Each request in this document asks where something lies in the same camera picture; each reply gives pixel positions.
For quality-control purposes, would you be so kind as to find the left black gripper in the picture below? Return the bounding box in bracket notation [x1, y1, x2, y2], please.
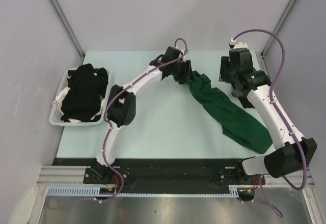
[171, 60, 195, 83]

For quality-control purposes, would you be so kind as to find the green t shirt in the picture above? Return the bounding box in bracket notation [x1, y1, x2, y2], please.
[188, 71, 273, 154]

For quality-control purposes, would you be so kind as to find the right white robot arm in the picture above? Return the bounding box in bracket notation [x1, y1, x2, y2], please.
[219, 47, 317, 184]

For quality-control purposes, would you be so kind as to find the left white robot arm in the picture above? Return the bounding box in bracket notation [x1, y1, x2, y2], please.
[91, 45, 194, 183]

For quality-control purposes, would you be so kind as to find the black t shirt in basket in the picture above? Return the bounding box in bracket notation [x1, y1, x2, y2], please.
[61, 64, 108, 122]

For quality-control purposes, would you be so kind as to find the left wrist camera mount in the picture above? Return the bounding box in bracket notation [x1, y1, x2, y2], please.
[177, 47, 187, 55]

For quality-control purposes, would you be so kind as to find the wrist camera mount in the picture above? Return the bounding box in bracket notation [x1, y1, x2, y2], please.
[229, 39, 248, 49]
[177, 47, 187, 55]

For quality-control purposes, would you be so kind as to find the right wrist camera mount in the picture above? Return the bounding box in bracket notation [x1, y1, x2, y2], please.
[229, 39, 248, 49]

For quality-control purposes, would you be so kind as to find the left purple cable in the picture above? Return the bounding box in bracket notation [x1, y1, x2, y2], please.
[101, 38, 189, 184]

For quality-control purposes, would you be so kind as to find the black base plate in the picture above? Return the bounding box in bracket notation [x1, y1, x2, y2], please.
[52, 158, 258, 194]

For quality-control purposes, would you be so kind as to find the right aluminium corner post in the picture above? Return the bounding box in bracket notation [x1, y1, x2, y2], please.
[260, 0, 298, 58]

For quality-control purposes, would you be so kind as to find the aluminium corner post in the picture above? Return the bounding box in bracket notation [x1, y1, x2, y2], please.
[48, 0, 86, 60]
[260, 0, 298, 58]

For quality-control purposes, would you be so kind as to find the left aluminium corner post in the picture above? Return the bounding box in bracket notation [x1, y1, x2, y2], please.
[48, 0, 86, 60]

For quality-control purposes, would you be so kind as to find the blue slotted cable duct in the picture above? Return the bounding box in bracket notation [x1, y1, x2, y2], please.
[47, 186, 100, 196]

